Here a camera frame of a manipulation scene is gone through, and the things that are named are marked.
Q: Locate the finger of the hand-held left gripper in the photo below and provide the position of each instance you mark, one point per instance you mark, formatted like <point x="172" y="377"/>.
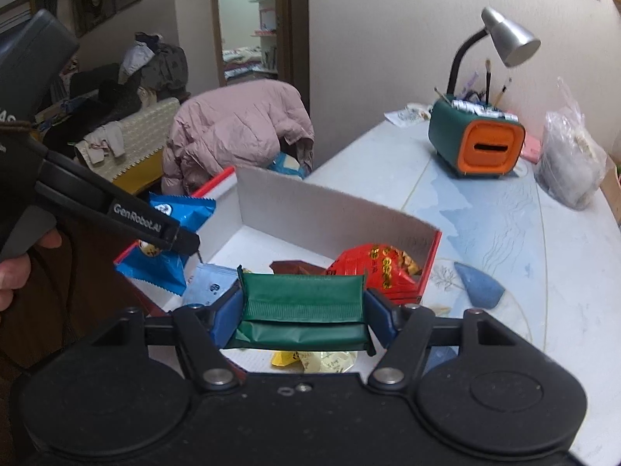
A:
<point x="136" y="216"/>

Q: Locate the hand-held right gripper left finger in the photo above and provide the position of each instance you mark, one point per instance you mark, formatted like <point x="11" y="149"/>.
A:
<point x="225" y="313"/>

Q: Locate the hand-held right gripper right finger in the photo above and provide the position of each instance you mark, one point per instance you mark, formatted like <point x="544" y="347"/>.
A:
<point x="381" y="315"/>

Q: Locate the light blue packet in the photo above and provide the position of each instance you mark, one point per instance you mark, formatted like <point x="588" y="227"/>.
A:
<point x="208" y="286"/>

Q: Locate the red peanut packet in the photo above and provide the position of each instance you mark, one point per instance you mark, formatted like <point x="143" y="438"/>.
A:
<point x="378" y="264"/>

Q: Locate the blue cookie packet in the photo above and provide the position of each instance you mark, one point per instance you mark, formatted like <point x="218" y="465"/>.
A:
<point x="187" y="211"/>

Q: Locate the cream snack packet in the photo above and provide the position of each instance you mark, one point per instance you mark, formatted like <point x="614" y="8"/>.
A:
<point x="330" y="361"/>

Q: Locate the dark green packet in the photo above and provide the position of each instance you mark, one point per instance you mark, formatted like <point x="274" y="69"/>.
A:
<point x="301" y="306"/>

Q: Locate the yellow snack packet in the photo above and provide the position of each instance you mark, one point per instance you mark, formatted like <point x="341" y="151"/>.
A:
<point x="286" y="359"/>

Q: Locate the copper foil snack bag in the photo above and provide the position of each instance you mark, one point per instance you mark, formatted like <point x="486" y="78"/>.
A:
<point x="296" y="268"/>

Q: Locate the red cardboard box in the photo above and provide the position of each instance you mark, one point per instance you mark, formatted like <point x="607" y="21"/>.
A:
<point x="315" y="208"/>

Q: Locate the person's left hand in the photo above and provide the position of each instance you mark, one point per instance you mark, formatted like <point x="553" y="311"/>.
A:
<point x="14" y="276"/>

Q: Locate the beige cloth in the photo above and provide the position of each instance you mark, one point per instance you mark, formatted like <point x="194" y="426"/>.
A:
<point x="104" y="143"/>

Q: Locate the pink puffer jacket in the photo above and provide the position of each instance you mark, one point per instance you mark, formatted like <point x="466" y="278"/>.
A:
<point x="233" y="126"/>

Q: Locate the pile of dark clothes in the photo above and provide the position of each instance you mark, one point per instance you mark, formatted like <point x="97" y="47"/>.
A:
<point x="165" y="60"/>

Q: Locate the blue bag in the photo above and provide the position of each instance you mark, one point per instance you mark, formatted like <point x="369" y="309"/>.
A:
<point x="286" y="165"/>

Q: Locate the green and orange desk organiser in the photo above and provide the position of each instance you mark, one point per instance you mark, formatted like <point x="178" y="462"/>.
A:
<point x="446" y="136"/>

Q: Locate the loose papers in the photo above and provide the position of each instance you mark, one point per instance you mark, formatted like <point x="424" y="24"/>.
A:
<point x="405" y="115"/>

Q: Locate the pink book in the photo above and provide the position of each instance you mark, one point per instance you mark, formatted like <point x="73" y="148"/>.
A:
<point x="531" y="149"/>

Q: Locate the thin wooden brush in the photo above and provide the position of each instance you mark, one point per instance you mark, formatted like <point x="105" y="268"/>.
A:
<point x="440" y="94"/>

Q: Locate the clear plastic bag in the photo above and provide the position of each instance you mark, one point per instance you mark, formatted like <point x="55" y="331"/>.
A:
<point x="567" y="160"/>

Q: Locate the calligraphy brush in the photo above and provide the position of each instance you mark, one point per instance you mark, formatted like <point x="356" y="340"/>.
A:
<point x="487" y="82"/>
<point x="503" y="91"/>

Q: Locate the wooden side cabinet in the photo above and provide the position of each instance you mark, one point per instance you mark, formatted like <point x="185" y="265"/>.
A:
<point x="612" y="179"/>

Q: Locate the silver desk lamp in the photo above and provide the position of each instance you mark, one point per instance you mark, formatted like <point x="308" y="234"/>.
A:
<point x="514" y="39"/>

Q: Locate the wooden door frame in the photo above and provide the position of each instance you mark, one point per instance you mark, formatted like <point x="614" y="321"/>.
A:
<point x="298" y="19"/>

